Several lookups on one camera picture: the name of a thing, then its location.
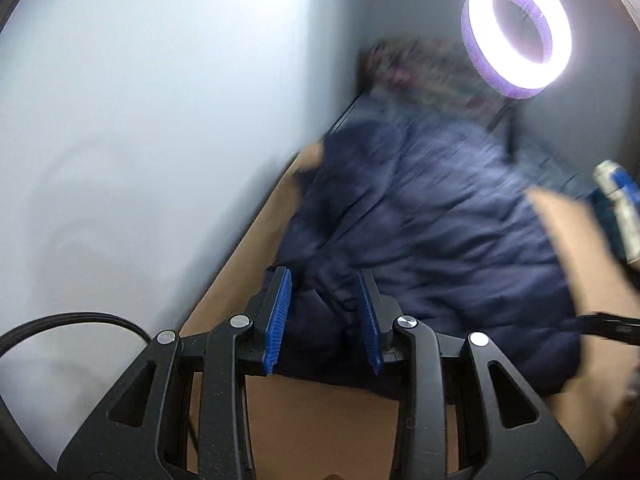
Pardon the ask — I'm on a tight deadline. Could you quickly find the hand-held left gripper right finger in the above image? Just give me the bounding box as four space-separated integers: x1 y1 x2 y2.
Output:
357 268 587 480

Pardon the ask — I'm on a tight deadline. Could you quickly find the black ring light tripod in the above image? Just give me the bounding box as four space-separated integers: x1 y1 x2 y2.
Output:
487 97 522 162

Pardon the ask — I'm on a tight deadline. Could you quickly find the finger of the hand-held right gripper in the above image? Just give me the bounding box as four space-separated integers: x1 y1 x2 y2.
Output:
575 312 640 347

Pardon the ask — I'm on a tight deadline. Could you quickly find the bed with checked sheet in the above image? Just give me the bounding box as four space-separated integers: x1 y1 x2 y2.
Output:
327 92 601 201

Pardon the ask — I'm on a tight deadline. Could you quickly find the folded floral quilt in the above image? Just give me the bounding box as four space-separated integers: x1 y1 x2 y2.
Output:
357 37 506 121

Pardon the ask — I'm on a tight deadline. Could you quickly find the navy puffer jacket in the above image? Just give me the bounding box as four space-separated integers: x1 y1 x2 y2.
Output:
272 105 588 396

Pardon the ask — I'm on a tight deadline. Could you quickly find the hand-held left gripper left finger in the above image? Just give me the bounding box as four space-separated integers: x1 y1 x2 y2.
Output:
57 266 293 480

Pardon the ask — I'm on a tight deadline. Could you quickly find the thick black cable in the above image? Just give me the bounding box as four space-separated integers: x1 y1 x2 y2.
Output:
0 312 197 480

